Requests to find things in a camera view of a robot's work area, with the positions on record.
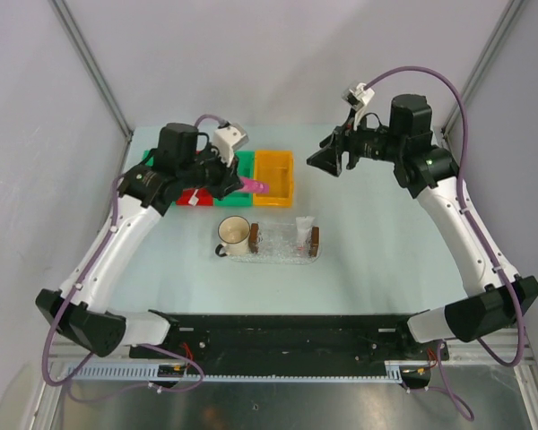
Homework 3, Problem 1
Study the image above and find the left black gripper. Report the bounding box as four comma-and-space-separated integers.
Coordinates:
178, 142, 244, 202

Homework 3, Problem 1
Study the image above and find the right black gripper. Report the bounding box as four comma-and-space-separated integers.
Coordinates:
308, 107, 405, 177

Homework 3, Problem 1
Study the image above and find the pink toothpaste tube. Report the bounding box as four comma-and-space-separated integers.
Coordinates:
239, 176, 270, 194

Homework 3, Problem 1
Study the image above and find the white pink toothbrush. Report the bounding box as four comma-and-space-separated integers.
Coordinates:
187, 190, 204, 207

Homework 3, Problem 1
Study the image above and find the cream enamel mug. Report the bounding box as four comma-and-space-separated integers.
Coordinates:
214, 216, 251, 257

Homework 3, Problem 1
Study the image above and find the clear holder with brown ends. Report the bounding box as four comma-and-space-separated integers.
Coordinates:
249, 222, 321, 262

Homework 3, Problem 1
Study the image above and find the white toothpaste tube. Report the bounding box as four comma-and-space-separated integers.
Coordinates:
295, 216, 315, 249

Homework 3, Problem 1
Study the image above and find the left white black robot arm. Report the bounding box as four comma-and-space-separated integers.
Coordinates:
36, 123, 248, 358

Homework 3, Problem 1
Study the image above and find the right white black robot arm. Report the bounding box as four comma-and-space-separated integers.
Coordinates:
307, 90, 538, 359

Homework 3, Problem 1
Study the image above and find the clear oval glass tray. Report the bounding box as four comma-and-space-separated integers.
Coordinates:
228, 222, 321, 265

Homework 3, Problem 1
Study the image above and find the red plastic bin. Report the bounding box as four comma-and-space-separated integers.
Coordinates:
174, 179, 213, 207

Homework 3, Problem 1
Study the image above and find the green plastic bin middle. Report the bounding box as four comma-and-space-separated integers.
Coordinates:
213, 150, 255, 207

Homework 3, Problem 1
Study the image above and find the green plastic bin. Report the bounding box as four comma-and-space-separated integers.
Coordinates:
141, 149, 154, 166
213, 150, 255, 207

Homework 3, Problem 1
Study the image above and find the yellow plastic bin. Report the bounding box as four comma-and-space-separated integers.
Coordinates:
253, 150, 294, 208

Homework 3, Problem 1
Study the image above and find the green plastic bin left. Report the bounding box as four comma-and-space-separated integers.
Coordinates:
141, 149, 154, 166

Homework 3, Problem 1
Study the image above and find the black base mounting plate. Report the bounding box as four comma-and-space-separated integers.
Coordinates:
129, 314, 436, 375

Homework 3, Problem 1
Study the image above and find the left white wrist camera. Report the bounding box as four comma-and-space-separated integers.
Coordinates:
212, 123, 248, 167

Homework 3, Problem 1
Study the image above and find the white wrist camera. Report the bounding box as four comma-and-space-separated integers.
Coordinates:
212, 123, 248, 167
343, 82, 375, 131

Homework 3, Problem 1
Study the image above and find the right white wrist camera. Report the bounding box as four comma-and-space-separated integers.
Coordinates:
343, 82, 375, 131

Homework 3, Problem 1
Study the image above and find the white slotted cable duct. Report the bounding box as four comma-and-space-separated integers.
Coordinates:
62, 357, 436, 384

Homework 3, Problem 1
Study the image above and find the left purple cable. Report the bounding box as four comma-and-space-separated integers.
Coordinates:
40, 114, 230, 402

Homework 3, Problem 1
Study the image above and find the purple cable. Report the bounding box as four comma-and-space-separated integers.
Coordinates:
40, 114, 230, 402
365, 65, 526, 422

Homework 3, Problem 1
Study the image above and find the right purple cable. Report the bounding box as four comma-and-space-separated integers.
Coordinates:
365, 65, 526, 422

